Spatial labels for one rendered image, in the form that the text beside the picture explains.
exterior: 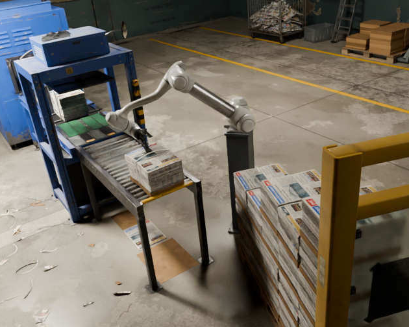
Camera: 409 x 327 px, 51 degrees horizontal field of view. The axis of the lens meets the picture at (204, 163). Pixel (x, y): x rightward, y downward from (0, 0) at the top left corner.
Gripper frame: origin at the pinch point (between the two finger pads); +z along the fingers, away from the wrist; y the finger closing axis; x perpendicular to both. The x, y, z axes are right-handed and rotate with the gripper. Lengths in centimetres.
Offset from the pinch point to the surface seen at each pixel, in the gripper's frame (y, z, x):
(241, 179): 27, 45, -48
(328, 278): -42, 189, 27
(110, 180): 36, -28, 27
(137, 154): 10.7, -10.7, 7.0
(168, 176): 18.1, 19.7, -1.3
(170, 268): 112, 15, 5
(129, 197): 32.5, 6.9, 26.0
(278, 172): 26, 57, -74
